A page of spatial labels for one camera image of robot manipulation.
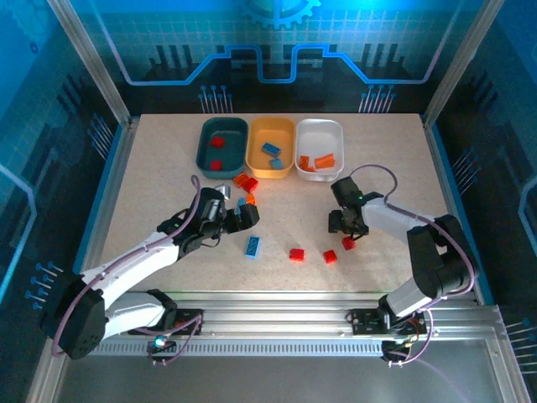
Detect white plastic container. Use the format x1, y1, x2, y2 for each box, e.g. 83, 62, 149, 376
295, 118, 346, 183

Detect teal plastic container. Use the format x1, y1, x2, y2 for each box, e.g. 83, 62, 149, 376
196, 116, 250, 181

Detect yellow plastic container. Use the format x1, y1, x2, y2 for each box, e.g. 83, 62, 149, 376
245, 116, 296, 181

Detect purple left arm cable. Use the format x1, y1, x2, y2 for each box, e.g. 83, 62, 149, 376
50, 175, 206, 366

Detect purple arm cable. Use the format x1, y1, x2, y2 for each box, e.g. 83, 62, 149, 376
347, 164, 479, 367
50, 175, 206, 366

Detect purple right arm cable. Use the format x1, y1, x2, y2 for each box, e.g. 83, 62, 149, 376
347, 164, 479, 367

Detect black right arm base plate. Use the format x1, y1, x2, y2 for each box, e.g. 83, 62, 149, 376
350, 308, 427, 336

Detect aluminium side rail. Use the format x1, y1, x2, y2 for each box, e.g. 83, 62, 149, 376
420, 113, 496, 306
69, 117, 142, 306

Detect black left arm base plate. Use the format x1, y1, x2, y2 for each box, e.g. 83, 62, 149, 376
165, 307, 206, 337

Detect aluminium rail beam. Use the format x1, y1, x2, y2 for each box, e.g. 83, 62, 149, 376
50, 290, 511, 342

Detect grey slotted cable duct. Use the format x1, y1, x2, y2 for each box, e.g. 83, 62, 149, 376
87, 340, 389, 359

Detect aluminium frame post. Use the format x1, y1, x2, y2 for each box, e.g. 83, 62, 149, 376
420, 0, 505, 127
46, 0, 134, 127

